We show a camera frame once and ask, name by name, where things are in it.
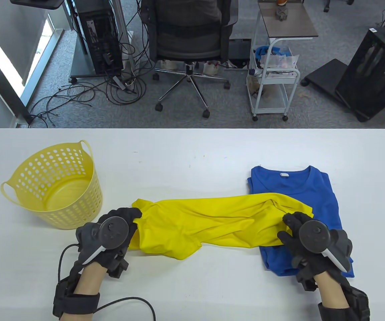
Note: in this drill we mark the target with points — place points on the person's left hand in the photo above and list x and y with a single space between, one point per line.
132 214

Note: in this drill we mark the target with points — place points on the person's right hand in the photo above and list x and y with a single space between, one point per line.
291 245

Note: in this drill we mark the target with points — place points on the black and white hand controller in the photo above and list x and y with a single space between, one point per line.
113 232
314 235

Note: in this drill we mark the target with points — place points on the blue t-shirt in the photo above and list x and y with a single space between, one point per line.
296 182
349 274

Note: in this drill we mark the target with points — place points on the yellow t-shirt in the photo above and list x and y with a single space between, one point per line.
212 220

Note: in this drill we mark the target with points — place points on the person's right forearm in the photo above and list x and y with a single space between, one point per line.
331 291

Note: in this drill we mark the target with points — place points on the yellow perforated laundry basket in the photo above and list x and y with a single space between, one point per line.
78 214

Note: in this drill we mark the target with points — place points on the grey power strip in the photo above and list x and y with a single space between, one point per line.
119 82

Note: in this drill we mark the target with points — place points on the white rolling cart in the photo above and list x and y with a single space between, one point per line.
269 107

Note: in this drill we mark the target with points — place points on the grey computer trolley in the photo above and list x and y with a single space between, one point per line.
78 67

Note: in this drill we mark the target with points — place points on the brown fuzzy item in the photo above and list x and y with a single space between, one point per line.
255 87

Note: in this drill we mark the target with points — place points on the black rolling platform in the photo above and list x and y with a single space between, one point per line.
326 75

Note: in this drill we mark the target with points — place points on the black computer tower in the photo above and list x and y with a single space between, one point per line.
98 36

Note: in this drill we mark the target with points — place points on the clear plastic bags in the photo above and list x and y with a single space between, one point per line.
281 62

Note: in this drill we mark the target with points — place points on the black mesh computer case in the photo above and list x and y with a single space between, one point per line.
369 73

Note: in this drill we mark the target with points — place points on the silver desk column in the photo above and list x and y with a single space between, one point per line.
120 20

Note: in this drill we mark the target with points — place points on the blue cloth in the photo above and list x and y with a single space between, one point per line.
262 50

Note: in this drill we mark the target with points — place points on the black box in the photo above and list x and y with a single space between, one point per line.
239 48

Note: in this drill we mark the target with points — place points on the brown side table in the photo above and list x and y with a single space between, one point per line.
296 23

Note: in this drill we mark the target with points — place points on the black desk top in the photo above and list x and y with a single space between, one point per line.
38 3

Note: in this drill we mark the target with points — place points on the grey crumpled glove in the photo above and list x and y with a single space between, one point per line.
282 13

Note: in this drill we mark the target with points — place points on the orange object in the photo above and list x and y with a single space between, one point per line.
282 2

